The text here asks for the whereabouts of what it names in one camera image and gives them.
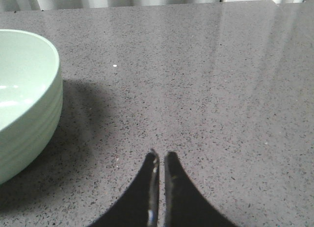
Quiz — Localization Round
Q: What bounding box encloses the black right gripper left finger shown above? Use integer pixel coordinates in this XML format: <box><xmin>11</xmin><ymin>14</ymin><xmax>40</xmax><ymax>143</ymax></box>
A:
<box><xmin>90</xmin><ymin>150</ymin><xmax>159</xmax><ymax>227</ymax></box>

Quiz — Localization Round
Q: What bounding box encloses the green ribbed bowl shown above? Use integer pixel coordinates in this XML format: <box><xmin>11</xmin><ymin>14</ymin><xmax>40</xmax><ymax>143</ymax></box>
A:
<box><xmin>0</xmin><ymin>29</ymin><xmax>63</xmax><ymax>183</ymax></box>

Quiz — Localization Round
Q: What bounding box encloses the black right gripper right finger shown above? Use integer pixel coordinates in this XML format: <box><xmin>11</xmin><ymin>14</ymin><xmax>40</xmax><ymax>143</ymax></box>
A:
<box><xmin>164</xmin><ymin>151</ymin><xmax>235</xmax><ymax>227</ymax></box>

